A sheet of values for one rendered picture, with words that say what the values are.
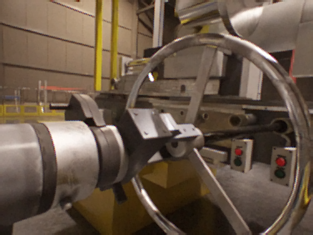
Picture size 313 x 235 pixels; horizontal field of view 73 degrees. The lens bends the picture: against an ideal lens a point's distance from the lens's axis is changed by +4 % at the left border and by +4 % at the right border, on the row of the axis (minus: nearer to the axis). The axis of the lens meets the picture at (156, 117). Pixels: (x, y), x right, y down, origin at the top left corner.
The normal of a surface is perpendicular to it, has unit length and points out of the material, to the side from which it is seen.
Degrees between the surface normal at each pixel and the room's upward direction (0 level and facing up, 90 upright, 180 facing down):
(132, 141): 90
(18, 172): 73
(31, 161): 65
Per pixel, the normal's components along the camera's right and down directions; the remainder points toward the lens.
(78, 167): 0.70, -0.04
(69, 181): 0.68, 0.24
